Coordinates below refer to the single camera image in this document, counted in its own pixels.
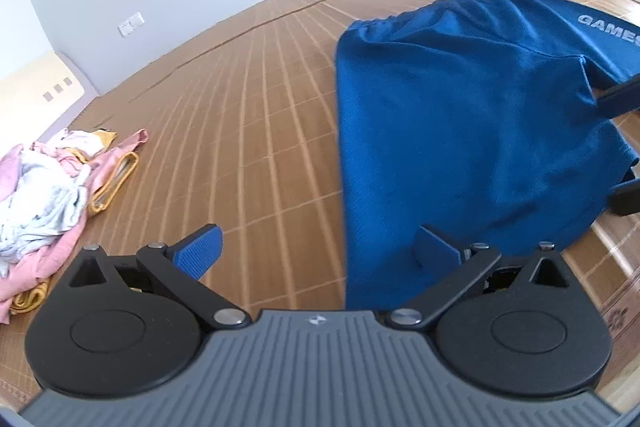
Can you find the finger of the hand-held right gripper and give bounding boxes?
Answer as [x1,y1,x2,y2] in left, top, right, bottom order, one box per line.
[594,75,640,118]
[610,178,640,216]

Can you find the white wall socket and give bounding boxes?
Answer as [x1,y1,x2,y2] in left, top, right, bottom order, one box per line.
[117,12,146,37]

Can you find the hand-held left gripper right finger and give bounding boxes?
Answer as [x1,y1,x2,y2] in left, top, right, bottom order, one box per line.
[389,224,574,332]

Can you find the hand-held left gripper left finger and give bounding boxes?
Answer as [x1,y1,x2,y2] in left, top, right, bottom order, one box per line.
[69,223,252,332]

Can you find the cream headboard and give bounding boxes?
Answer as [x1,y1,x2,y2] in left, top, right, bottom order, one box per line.
[0,51,101,144]

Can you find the light grey garment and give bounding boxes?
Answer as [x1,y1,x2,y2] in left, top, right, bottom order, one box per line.
[0,151,94,279]

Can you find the blue shorts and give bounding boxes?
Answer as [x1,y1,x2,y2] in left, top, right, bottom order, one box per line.
[334,0,640,312]

